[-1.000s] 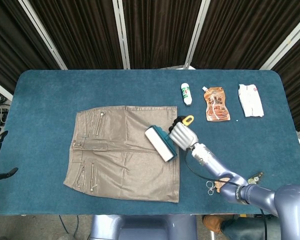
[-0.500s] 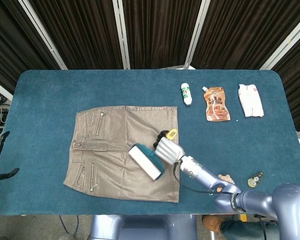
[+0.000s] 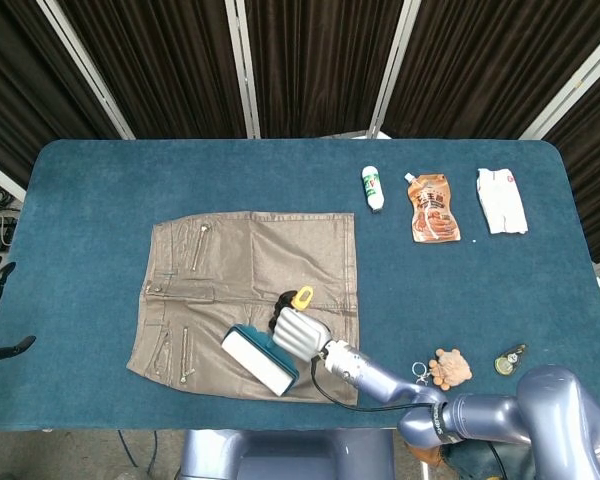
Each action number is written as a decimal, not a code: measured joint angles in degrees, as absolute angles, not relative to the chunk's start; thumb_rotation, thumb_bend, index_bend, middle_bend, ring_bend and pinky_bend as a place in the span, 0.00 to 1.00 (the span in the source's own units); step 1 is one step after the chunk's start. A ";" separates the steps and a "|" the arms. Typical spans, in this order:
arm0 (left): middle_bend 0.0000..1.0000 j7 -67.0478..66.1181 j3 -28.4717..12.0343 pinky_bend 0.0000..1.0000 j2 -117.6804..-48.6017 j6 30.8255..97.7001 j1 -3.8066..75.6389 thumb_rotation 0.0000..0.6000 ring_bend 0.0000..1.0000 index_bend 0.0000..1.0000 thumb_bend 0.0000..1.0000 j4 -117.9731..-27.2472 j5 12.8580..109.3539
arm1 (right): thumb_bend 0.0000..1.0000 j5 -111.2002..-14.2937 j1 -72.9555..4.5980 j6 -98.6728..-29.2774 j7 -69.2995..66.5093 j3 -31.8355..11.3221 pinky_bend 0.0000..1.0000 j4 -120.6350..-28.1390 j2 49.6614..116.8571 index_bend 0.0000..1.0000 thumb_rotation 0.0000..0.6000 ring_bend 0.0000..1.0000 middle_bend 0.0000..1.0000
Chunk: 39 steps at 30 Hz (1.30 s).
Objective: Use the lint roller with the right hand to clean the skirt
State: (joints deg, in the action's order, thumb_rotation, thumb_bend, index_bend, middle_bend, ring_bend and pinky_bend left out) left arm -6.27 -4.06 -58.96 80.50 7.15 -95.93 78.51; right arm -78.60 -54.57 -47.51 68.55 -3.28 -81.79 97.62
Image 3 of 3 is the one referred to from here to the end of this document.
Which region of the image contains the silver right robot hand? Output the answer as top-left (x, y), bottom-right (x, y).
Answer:
top-left (268, 290), bottom-right (334, 363)

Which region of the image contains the teal lint roller yellow handle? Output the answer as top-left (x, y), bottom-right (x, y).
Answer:
top-left (220, 285), bottom-right (315, 398)

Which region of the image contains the brown leather zip skirt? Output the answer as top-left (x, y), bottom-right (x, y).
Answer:
top-left (125, 211), bottom-right (360, 406)

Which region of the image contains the blue-grey robot torso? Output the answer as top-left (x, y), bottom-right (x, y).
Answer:
top-left (179, 428), bottom-right (396, 480)

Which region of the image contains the blue table cloth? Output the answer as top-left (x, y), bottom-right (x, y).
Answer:
top-left (0, 138), bottom-right (600, 434)

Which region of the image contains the white bottle green label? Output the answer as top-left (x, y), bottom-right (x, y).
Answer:
top-left (361, 165), bottom-right (385, 215)

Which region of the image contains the orange sauce spout pouch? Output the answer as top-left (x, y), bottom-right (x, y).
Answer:
top-left (403, 172), bottom-right (464, 245)

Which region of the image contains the white plastic package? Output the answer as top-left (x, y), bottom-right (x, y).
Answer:
top-left (475, 167), bottom-right (529, 236)

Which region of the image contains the dark pleated folding screen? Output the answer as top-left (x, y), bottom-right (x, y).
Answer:
top-left (0, 0), bottom-right (600, 264)

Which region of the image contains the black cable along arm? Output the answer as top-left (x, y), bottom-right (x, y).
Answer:
top-left (309, 351), bottom-right (449, 412)

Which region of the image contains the plush bear keychain with rings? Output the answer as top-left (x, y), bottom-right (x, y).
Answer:
top-left (411, 348), bottom-right (474, 390)

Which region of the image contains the thin blue cable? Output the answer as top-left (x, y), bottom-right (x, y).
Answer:
top-left (118, 430), bottom-right (137, 464)

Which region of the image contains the small dark green pendant keychain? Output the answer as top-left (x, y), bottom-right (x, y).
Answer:
top-left (493, 342), bottom-right (529, 375)

